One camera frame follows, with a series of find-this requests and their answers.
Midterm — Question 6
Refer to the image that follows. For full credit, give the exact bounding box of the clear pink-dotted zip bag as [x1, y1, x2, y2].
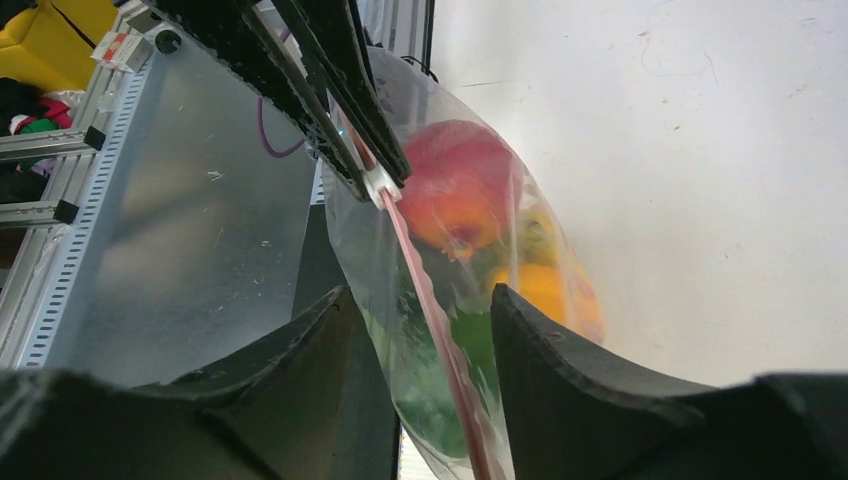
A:
[323, 47, 588, 479]

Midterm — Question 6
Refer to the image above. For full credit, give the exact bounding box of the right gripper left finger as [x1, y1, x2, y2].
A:
[1, 287, 355, 479]

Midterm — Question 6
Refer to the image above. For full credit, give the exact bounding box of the orange bell pepper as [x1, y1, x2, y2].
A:
[487, 263, 605, 344]

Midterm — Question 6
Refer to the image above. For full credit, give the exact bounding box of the green bell pepper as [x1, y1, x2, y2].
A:
[373, 292, 501, 459]

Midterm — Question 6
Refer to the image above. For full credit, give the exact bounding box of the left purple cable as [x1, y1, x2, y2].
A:
[255, 95, 307, 160]

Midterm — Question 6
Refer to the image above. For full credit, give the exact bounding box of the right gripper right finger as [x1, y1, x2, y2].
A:
[491, 285, 847, 479]

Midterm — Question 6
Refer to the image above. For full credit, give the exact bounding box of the red tomato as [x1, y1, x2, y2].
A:
[397, 119, 523, 261]

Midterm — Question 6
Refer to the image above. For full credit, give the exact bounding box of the yellow plastic basket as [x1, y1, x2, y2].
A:
[1, 1, 118, 92]

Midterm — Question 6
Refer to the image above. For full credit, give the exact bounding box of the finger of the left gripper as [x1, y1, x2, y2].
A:
[145, 0, 370, 202]
[274, 0, 411, 187]

